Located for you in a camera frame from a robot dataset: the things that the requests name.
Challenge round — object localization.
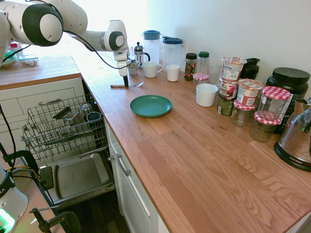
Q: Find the dark C-clamp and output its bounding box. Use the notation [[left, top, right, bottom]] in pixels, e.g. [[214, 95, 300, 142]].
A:
[[29, 204, 83, 233], [1, 150, 40, 181]]

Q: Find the red printed oatmeal cup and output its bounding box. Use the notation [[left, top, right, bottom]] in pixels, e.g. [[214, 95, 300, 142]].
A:
[[219, 77, 239, 100]]

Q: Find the clear drinking glass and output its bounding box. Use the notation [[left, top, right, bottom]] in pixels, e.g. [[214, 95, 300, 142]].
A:
[[207, 63, 223, 84]]

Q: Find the tall pitcher with blue lid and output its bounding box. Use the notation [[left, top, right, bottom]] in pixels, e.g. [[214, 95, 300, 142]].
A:
[[142, 30, 161, 65]]

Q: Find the stainless steel electric kettle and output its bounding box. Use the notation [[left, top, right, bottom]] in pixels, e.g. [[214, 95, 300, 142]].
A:
[[274, 97, 311, 173]]

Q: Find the green printed cup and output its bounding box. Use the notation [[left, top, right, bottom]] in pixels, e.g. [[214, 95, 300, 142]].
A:
[[216, 94, 235, 116]]

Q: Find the teal plate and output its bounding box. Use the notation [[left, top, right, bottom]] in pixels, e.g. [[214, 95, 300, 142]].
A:
[[129, 94, 173, 119]]

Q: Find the white ribbed cup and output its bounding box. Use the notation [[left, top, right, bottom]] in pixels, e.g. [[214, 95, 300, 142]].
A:
[[166, 64, 181, 83]]

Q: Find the clear glass in rack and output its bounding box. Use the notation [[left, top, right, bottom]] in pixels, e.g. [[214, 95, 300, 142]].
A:
[[80, 102, 92, 115]]

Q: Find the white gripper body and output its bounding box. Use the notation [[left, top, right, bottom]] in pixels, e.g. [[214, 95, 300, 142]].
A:
[[113, 48, 130, 77]]

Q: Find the glass and steel french press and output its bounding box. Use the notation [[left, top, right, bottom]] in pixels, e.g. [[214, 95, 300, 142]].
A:
[[133, 41, 151, 70]]

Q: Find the printed paper cup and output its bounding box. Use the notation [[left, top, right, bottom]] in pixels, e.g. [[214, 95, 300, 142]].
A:
[[127, 60, 140, 76]]

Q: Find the wide pitcher with navy lid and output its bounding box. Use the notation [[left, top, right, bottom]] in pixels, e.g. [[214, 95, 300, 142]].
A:
[[162, 36, 186, 71]]

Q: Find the metal drawer handle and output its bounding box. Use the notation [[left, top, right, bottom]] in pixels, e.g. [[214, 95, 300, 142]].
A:
[[115, 153, 131, 177]]

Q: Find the dark blue mug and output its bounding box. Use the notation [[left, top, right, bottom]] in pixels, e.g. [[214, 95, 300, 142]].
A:
[[86, 111, 101, 122]]

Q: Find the spice jar with black lid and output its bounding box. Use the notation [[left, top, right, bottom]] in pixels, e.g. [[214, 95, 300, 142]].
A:
[[184, 52, 198, 82]]

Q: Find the clear bottle with green lid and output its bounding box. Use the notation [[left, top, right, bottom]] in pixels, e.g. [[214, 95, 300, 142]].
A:
[[197, 51, 210, 75]]

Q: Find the yellow network cable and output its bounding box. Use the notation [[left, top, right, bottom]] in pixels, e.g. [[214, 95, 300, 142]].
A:
[[4, 164, 40, 182]]

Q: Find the clear food container with snacks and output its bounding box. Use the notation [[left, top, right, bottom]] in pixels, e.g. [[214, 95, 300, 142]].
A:
[[18, 54, 39, 67]]

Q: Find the white-handled metal fork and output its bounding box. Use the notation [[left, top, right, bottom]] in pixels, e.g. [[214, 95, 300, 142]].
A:
[[109, 81, 145, 88]]

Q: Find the clear plastic container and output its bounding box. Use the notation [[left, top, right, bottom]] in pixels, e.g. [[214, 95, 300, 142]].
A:
[[63, 112, 81, 127]]

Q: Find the green-lidded food container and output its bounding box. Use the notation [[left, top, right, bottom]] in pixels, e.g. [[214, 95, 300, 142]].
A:
[[0, 49, 18, 70]]

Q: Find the grey wire dishwasher rack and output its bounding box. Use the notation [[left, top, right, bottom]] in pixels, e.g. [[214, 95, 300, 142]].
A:
[[20, 93, 109, 161]]

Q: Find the white printed oatmeal cup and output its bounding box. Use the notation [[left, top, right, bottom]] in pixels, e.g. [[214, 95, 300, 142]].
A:
[[222, 56, 248, 81], [236, 78, 265, 107]]

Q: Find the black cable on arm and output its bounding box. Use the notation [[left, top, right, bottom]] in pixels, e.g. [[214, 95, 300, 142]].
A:
[[62, 30, 136, 70]]

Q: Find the dishwasher door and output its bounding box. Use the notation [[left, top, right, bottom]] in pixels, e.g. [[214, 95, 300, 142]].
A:
[[38, 152, 116, 207]]

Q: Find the large black supplement tub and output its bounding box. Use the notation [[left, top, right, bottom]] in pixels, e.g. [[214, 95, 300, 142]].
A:
[[265, 67, 311, 134]]

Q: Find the black cable on board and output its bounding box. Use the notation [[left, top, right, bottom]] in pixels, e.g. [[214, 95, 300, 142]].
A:
[[0, 103, 18, 172]]

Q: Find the curved metal cabinet handle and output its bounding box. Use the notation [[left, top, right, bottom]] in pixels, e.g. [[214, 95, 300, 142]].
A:
[[38, 98, 63, 106]]

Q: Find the large white mug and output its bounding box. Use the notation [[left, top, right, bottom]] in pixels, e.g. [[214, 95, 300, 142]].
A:
[[142, 61, 164, 79]]

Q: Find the dark rectangular food container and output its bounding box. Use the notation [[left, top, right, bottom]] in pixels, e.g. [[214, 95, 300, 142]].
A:
[[52, 106, 71, 120]]

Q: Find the plain white cup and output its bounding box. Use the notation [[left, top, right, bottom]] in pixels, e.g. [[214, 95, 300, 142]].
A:
[[195, 83, 219, 107]]

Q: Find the brown mounting board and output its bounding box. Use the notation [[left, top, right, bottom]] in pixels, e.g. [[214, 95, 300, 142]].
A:
[[0, 145, 61, 233]]

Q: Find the glass jar red checkered lid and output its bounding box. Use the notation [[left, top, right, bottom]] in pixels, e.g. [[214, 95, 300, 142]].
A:
[[230, 99, 257, 128], [192, 73, 210, 94], [250, 111, 281, 143], [257, 85, 292, 121]]

